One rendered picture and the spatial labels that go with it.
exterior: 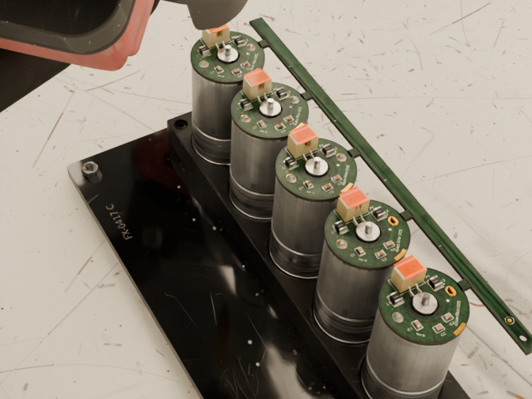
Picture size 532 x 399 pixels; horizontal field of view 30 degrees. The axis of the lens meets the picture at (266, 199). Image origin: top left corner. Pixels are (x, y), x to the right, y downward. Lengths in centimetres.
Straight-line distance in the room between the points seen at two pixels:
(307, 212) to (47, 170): 12
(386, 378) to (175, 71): 18
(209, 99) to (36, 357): 10
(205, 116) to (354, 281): 9
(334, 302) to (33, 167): 14
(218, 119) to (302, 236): 6
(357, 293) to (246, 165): 6
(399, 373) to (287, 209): 6
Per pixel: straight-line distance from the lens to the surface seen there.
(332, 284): 30
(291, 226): 31
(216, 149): 35
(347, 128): 32
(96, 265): 36
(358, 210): 29
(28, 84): 17
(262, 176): 32
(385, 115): 41
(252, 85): 32
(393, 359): 28
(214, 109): 34
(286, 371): 32
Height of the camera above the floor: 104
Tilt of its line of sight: 51 degrees down
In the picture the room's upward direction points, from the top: 4 degrees clockwise
